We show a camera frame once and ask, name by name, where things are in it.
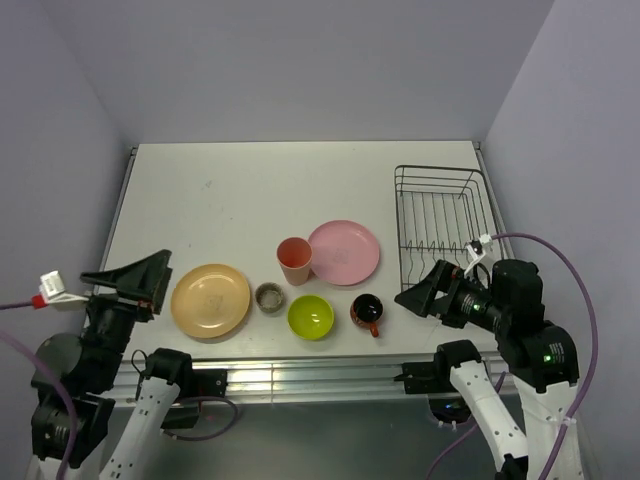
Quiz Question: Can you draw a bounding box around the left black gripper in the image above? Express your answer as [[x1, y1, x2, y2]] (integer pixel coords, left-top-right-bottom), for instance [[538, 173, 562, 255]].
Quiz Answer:
[[80, 247, 172, 386]]

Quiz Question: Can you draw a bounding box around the lime green bowl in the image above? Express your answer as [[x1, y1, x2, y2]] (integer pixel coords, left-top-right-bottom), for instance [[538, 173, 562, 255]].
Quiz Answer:
[[287, 295, 335, 341]]

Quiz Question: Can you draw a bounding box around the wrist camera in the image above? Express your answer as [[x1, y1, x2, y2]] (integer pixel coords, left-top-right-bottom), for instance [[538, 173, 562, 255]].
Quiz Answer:
[[31, 271, 89, 311], [464, 234, 495, 278]]

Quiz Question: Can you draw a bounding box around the pink plastic plate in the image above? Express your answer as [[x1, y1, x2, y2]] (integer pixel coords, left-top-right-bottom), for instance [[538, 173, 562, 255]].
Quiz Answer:
[[308, 220, 380, 286]]

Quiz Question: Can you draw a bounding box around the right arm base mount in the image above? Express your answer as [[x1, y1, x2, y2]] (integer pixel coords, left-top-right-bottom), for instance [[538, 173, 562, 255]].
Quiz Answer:
[[393, 360, 497, 396]]

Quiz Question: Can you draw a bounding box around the small grey speckled dish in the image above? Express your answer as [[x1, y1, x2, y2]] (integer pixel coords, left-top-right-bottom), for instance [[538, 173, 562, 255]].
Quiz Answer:
[[255, 282, 286, 314]]

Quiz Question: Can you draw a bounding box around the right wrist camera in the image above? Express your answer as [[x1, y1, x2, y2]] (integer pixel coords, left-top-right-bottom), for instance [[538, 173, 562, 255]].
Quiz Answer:
[[464, 234, 495, 278]]

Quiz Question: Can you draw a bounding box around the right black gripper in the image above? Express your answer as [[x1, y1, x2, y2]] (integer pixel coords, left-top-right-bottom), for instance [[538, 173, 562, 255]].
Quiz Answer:
[[394, 255, 508, 329]]

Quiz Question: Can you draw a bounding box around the salmon plastic cup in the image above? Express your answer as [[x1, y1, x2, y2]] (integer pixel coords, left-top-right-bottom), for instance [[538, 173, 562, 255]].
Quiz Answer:
[[276, 237, 313, 286]]

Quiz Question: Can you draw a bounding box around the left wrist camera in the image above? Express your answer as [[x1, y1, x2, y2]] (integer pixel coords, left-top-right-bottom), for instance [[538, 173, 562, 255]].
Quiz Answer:
[[31, 271, 89, 311]]

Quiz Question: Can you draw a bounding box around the orange black mug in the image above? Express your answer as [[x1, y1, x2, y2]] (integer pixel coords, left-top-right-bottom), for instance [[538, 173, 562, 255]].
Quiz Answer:
[[350, 293, 384, 338]]

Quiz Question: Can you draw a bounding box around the orange plastic plate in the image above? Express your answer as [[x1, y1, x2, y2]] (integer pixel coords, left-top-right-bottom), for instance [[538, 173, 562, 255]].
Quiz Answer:
[[170, 264, 251, 340]]

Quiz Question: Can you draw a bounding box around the aluminium table rail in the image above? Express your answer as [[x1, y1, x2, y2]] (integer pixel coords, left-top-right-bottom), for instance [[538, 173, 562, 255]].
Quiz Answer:
[[99, 355, 521, 405]]

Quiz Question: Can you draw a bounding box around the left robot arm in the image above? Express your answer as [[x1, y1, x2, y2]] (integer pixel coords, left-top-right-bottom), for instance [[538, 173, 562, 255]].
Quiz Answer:
[[31, 249, 195, 479]]

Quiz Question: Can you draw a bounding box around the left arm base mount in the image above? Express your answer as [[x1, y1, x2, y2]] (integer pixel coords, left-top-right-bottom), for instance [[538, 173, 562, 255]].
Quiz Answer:
[[162, 369, 228, 431]]

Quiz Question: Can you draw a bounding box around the black wire dish rack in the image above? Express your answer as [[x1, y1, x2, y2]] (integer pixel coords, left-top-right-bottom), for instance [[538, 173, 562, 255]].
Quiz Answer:
[[394, 165, 497, 292]]

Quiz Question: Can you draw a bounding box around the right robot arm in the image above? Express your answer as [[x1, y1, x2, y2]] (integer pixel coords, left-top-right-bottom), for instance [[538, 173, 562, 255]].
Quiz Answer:
[[395, 259, 582, 479]]

